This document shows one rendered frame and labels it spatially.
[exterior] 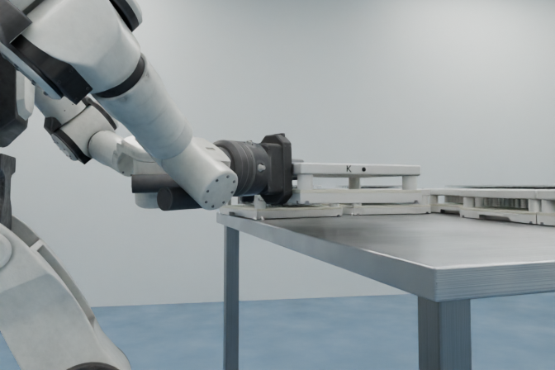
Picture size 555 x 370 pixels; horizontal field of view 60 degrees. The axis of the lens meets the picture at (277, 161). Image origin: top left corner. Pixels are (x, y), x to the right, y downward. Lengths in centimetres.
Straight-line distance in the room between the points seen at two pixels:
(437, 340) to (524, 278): 11
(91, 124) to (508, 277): 88
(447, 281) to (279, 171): 39
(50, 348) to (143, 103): 46
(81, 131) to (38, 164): 308
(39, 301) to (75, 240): 332
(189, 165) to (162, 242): 341
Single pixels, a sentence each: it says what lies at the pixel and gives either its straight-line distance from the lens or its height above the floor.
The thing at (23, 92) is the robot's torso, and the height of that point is 109.
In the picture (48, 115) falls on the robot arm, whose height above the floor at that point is 110.
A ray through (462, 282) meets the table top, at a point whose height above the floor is 85.
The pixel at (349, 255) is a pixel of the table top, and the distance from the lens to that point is 66.
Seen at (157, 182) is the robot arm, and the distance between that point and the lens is 90.
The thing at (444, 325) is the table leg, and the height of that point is 80.
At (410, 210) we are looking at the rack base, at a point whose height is 88.
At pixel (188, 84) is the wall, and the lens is 412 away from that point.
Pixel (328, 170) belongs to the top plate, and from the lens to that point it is 84.
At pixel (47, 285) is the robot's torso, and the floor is 80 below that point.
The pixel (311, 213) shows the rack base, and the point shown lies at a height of 88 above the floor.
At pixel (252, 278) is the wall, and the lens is 413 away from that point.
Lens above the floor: 95
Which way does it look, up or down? 3 degrees up
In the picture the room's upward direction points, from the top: straight up
